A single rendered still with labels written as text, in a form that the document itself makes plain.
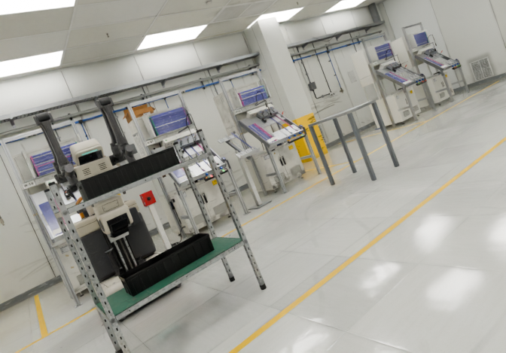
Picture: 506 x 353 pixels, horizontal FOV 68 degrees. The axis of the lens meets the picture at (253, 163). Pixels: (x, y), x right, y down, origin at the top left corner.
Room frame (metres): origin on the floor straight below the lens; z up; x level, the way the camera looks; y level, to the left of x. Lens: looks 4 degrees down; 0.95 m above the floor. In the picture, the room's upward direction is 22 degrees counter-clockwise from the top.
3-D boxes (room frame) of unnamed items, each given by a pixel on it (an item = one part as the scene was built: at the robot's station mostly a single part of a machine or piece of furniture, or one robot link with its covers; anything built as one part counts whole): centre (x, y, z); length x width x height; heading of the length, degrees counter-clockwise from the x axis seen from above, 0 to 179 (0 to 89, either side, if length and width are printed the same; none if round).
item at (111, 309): (2.28, 0.72, 0.55); 0.91 x 0.46 x 1.10; 123
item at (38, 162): (4.42, 2.19, 0.95); 1.35 x 0.82 x 1.90; 33
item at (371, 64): (7.89, -3.24, 0.95); 1.36 x 0.82 x 1.90; 33
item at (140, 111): (5.30, 1.10, 1.82); 0.68 x 0.30 x 0.20; 123
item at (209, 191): (5.18, 0.96, 0.31); 0.70 x 0.65 x 0.62; 123
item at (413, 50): (8.65, -4.48, 0.95); 1.36 x 0.82 x 1.90; 33
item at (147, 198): (4.40, 1.32, 0.39); 0.24 x 0.24 x 0.78; 33
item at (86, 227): (3.21, 1.36, 0.59); 0.55 x 0.34 x 0.83; 123
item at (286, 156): (5.82, -0.37, 0.65); 1.01 x 0.73 x 1.29; 33
